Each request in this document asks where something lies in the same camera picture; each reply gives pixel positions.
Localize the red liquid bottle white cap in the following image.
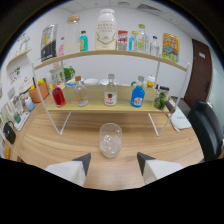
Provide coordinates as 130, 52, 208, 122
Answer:
51, 85, 67, 108

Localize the green small cup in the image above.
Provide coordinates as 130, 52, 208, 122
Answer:
13, 112, 22, 124

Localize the white cup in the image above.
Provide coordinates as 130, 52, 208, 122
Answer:
83, 78, 100, 86

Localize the white notebook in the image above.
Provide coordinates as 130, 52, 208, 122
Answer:
167, 109, 193, 133

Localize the black chair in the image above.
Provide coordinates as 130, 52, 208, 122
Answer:
187, 99, 224, 163

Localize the black grinder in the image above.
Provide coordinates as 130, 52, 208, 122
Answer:
164, 99, 177, 114

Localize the white tray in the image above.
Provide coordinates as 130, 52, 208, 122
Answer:
13, 111, 31, 132

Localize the glass jar with limes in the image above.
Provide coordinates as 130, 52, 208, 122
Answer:
153, 85, 171, 111

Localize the white wooden two-tier shelf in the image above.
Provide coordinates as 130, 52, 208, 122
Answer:
32, 49, 192, 138

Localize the black bag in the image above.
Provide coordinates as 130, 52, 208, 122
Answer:
2, 120, 17, 145

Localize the blue liquid bottle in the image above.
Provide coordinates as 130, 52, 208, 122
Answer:
130, 75, 146, 108

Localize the orange storage basket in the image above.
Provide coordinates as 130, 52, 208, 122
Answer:
28, 81, 50, 104

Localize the white bottle red yellow label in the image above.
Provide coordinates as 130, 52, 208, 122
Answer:
146, 74, 156, 89

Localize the green potted plant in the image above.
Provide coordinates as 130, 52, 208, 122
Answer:
59, 65, 76, 83

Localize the brown door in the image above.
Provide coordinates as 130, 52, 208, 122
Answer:
183, 38, 213, 109

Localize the clear bottle blue cap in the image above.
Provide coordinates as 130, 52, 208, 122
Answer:
149, 35, 160, 57

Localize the pink liquid bottle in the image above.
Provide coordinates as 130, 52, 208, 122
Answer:
58, 36, 65, 58

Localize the yellow snack bag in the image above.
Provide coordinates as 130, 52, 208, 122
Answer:
162, 32, 180, 63

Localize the glass bottle wooden lid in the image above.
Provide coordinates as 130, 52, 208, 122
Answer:
63, 14, 82, 56

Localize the teal liquid bottle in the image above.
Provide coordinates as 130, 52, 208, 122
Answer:
79, 30, 89, 53

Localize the blue gin bottle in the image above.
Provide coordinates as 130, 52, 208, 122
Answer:
128, 30, 138, 52

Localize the black yellow drink can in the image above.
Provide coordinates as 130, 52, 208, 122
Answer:
40, 23, 59, 63

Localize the red white box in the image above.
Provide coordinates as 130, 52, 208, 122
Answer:
116, 30, 129, 52

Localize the large white bottle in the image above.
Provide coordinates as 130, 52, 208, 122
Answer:
95, 8, 118, 51

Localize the ceiling air vent grille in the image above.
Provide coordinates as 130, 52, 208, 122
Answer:
137, 3, 163, 15

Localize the wooden wall shelf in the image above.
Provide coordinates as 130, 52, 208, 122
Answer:
6, 48, 33, 69

